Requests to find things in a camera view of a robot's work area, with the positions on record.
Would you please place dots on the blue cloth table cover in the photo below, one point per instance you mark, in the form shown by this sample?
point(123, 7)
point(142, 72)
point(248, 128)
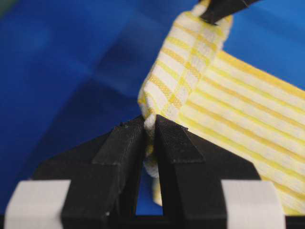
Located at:
point(70, 70)

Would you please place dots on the yellow white striped towel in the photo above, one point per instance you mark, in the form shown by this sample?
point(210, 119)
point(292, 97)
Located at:
point(228, 102)

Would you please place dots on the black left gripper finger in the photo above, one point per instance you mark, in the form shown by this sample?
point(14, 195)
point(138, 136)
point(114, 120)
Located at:
point(191, 170)
point(219, 9)
point(104, 174)

